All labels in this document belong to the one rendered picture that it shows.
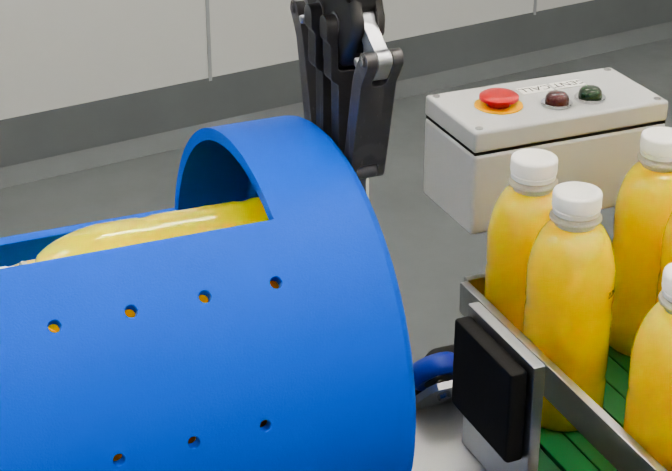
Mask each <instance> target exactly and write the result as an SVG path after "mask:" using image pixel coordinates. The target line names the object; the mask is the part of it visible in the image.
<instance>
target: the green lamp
mask: <svg viewBox="0 0 672 471"><path fill-rule="evenodd" d="M578 96H579V97H580V98H582V99H585V100H599V99H601V98H602V90H601V89H600V88H599V87H598V86H596V85H584V86H582V87H581V88H580V89H579V92H578Z"/></svg>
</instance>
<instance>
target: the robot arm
mask: <svg viewBox="0 0 672 471"><path fill-rule="evenodd" d="M290 11H291V14H292V19H293V23H294V28H295V32H296V38H297V48H298V58H299V68H300V78H301V88H302V98H303V108H304V118H305V119H306V120H309V121H311V122H312V123H314V124H315V125H317V126H318V127H319V128H320V129H322V130H323V131H324V132H325V133H326V134H327V135H328V136H329V137H330V138H331V139H332V140H333V141H334V142H335V143H336V144H337V146H338V147H339V148H340V149H341V151H342V152H343V154H344V155H345V157H346V158H347V160H348V161H349V163H350V164H351V166H352V168H353V169H354V171H355V173H356V175H357V176H358V178H359V180H360V182H361V184H362V186H363V188H364V190H365V192H366V194H367V196H368V198H369V178H370V177H375V176H381V175H383V174H384V171H385V163H386V156H387V149H388V141H389V134H390V126H391V119H392V111H393V104H394V96H395V89H396V82H397V79H398V77H399V74H400V72H401V69H402V67H403V64H404V55H403V52H402V50H401V49H400V48H392V49H388V48H387V46H386V43H385V41H384V39H383V37H382V36H383V35H384V32H385V14H384V8H383V1H382V0H291V3H290Z"/></svg>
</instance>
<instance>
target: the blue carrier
mask: <svg viewBox="0 0 672 471"><path fill-rule="evenodd" d="M253 197H259V198H260V200H261V203H262V205H263V207H264V209H265V212H266V214H267V216H268V219H269V220H267V221H261V222H256V223H250V224H245V225H239V226H234V227H228V228H223V229H217V230H212V231H206V232H201V233H195V234H190V235H184V236H178V237H173V238H167V239H162V240H156V241H151V242H145V243H140V244H134V245H129V246H123V247H118V248H112V249H107V250H101V251H96V252H90V253H85V254H79V255H74V256H68V257H63V258H57V259H52V260H46V261H41V262H35V263H30V264H24V265H19V266H13V267H9V266H12V265H14V264H17V263H19V262H21V261H26V260H32V259H36V256H37V255H38V254H39V253H40V252H41V251H42V250H43V249H44V248H45V247H46V246H48V245H49V244H51V243H52V242H54V241H55V240H57V239H59V238H61V237H62V236H64V235H66V234H69V233H71V232H73V231H76V230H78V229H81V228H84V227H87V226H90V225H93V224H98V223H104V222H110V221H116V220H122V219H128V218H141V217H146V216H148V215H151V214H157V213H163V212H169V211H175V210H181V209H187V208H193V207H199V206H205V205H211V204H217V203H223V202H229V201H242V200H245V199H248V198H253ZM2 266H7V268H2V269H0V471H412V467H413V460H414V451H415V436H416V397H415V381H414V370H413V361H412V353H411V346H410V339H409V333H408V327H407V322H406V317H405V311H404V307H403V302H402V298H401V293H400V289H399V285H398V281H397V278H396V274H395V270H394V267H393V263H392V260H391V257H390V253H389V250H388V247H387V244H386V241H385V238H384V235H383V233H382V230H381V227H380V225H379V222H378V219H377V217H376V214H375V212H374V210H373V207H372V205H371V203H370V200H369V198H368V196H367V194H366V192H365V190H364V188H363V186H362V184H361V182H360V180H359V178H358V176H357V175H356V173H355V171H354V169H353V168H352V166H351V164H350V163H349V161H348V160H347V158H346V157H345V155H344V154H343V152H342V151H341V149H340V148H339V147H338V146H337V144H336V143H335V142H334V141H333V140H332V139H331V138H330V137H329V136H328V135H327V134H326V133H325V132H324V131H323V130H322V129H320V128H319V127H318V126H317V125H315V124H314V123H312V122H311V121H309V120H306V119H304V118H301V117H298V116H279V117H272V118H266V119H259V120H253V121H246V122H240V123H233V124H227V125H221V126H214V127H208V128H202V129H200V130H198V131H196V132H195V133H194V134H193V135H192V136H191V138H190V139H189V141H188V143H187V144H186V147H185V149H184V152H183V155H182V158H181V161H180V166H179V170H178V176H177V183H176V193H175V208H169V209H163V210H158V211H152V212H146V213H140V214H135V215H129V216H123V217H117V218H112V219H106V220H100V221H94V222H89V223H83V224H77V225H71V226H66V227H60V228H54V229H48V230H43V231H37V232H31V233H25V234H20V235H14V236H8V237H2V238H0V267H2ZM270 281H275V282H277V283H278V285H279V288H278V289H275V288H273V287H272V286H271V284H270ZM199 295H205V296H206V297H207V298H208V302H207V303H203V302H201V301H200V299H199ZM127 309H131V310H133V311H134V313H135V317H132V318H131V317H128V316H127V315H126V314H125V310H127ZM51 324H56V325H57V326H58V327H59V332H57V333H53V332H51V331H50V330H49V329H48V326H49V325H51ZM264 420H267V423H266V425H264V426H262V427H260V424H261V422H262V421H264ZM194 436H195V437H196V439H195V441H194V442H193V443H189V444H188V440H189V439H190V438H191V437H194ZM117 454H122V457H121V458H120V459H119V460H117V461H113V458H114V456H115V455H117Z"/></svg>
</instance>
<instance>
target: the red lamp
mask: <svg viewBox="0 0 672 471"><path fill-rule="evenodd" d="M545 102H546V103H547V104H550V105H554V106H563V105H567V104H568V103H569V95H568V94H567V93H566V92H565V91H562V90H551V91H549V92H548V93H547V94H546V96H545Z"/></svg>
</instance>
